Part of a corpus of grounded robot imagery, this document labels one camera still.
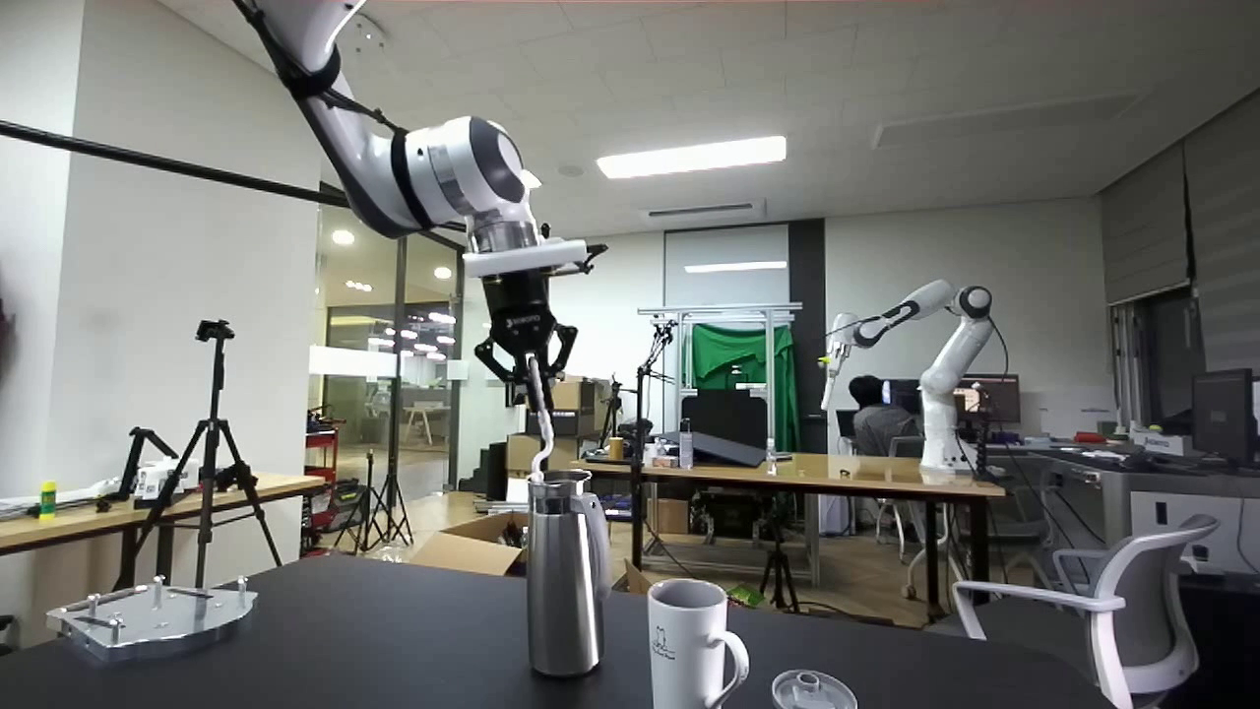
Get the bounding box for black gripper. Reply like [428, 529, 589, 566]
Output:
[474, 269, 585, 408]

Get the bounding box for white bottle brush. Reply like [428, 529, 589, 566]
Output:
[522, 351, 564, 483]

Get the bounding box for stainless steel flask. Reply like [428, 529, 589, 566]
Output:
[524, 473, 615, 683]

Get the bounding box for open cardboard box stacked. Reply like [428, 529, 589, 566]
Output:
[561, 376, 624, 445]

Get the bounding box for green hanging cloth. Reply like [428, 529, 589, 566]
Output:
[690, 319, 804, 452]

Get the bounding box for black floor tripod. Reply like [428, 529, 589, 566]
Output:
[344, 445, 417, 550]

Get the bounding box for ceiling air vent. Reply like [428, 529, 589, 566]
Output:
[641, 197, 771, 226]

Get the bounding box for long ceiling light panel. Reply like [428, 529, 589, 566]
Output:
[595, 129, 792, 185]

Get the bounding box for wooden table black legs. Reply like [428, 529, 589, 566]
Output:
[574, 450, 1011, 632]

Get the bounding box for white ceramic mug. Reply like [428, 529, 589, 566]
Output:
[641, 577, 758, 709]

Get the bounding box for small black tripod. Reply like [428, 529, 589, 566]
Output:
[751, 529, 806, 617]

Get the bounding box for seated person dark hair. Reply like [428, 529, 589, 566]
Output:
[847, 376, 925, 461]

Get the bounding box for long wooden bench top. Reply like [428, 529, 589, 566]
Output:
[0, 469, 335, 558]

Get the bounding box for black boom pole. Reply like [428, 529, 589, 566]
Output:
[0, 114, 354, 214]

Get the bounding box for small black desk stand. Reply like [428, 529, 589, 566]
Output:
[94, 422, 183, 516]

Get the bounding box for clear round lid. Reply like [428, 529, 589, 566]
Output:
[768, 667, 866, 709]

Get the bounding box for clear plastic tray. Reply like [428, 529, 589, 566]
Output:
[45, 571, 263, 667]

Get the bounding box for white office chair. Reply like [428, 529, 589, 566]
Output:
[944, 521, 1223, 709]

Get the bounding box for white cabinet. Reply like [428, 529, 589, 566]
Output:
[1127, 490, 1260, 583]

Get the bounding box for black computer tower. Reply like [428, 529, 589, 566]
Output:
[1190, 368, 1260, 469]

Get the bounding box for grey window roller blind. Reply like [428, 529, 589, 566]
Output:
[1098, 91, 1260, 310]

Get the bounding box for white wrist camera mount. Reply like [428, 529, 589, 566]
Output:
[456, 238, 610, 282]

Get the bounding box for black camera tripod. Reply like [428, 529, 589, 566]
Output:
[116, 317, 288, 596]

